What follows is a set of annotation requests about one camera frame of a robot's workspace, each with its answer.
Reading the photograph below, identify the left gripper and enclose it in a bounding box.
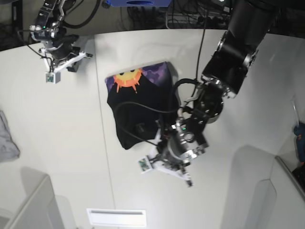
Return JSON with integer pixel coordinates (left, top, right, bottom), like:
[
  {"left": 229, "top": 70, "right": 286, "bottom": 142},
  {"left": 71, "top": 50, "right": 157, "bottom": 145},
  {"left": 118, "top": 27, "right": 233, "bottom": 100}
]
[{"left": 147, "top": 133, "right": 193, "bottom": 187}]

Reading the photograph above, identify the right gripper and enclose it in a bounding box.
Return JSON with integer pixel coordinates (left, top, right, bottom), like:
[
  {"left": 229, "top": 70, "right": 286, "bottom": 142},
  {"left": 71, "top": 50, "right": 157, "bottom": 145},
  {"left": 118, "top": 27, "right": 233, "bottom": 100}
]
[{"left": 40, "top": 35, "right": 92, "bottom": 73}]

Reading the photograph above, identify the black T-shirt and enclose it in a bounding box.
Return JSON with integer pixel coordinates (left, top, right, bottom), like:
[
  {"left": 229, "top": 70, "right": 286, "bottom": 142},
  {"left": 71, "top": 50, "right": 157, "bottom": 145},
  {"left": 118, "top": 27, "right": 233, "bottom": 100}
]
[{"left": 105, "top": 62, "right": 180, "bottom": 150}]

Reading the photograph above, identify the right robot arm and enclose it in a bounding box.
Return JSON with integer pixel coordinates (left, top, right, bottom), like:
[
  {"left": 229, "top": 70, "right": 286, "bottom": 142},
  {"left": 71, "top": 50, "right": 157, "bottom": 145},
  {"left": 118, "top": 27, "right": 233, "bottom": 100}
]
[{"left": 27, "top": 0, "right": 101, "bottom": 78}]

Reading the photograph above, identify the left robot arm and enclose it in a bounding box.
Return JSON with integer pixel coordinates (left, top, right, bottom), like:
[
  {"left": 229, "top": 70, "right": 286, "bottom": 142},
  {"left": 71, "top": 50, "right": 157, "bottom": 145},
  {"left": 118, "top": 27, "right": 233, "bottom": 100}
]
[{"left": 138, "top": 0, "right": 282, "bottom": 187}]

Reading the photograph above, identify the blue box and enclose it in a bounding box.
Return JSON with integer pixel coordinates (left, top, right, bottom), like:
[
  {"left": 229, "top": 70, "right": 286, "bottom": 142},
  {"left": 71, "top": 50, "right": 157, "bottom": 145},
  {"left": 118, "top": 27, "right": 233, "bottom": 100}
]
[{"left": 105, "top": 0, "right": 172, "bottom": 7}]

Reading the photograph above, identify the grey cloth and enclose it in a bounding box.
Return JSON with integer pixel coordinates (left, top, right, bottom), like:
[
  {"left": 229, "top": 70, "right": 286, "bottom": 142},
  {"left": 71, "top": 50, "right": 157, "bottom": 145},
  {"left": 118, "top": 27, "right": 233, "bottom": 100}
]
[{"left": 0, "top": 111, "right": 20, "bottom": 163}]

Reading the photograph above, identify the black keyboard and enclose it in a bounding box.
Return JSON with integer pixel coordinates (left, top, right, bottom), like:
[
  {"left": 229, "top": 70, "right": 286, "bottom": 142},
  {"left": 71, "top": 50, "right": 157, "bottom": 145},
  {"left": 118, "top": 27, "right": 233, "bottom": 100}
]
[{"left": 292, "top": 165, "right": 305, "bottom": 191}]

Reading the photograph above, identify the blue glue gun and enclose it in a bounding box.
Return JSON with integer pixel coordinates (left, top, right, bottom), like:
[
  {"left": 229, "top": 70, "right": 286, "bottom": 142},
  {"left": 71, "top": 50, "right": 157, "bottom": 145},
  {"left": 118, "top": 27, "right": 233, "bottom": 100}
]
[{"left": 291, "top": 96, "right": 305, "bottom": 166}]

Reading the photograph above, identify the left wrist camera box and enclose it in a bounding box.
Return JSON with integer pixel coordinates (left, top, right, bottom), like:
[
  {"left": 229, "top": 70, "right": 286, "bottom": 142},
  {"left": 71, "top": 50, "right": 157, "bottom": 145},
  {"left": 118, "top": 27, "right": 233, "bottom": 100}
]
[{"left": 138, "top": 156, "right": 153, "bottom": 174}]

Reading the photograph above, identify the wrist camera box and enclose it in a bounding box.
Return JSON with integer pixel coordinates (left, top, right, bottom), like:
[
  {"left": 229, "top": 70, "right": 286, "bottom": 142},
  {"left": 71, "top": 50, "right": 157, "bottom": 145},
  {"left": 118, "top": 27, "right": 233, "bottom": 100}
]
[
  {"left": 45, "top": 72, "right": 61, "bottom": 84},
  {"left": 138, "top": 156, "right": 153, "bottom": 174}
]

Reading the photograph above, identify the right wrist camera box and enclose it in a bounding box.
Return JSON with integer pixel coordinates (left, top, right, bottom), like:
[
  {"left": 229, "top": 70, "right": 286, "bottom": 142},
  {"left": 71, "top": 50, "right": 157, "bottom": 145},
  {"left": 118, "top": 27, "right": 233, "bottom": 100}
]
[{"left": 45, "top": 72, "right": 61, "bottom": 84}]

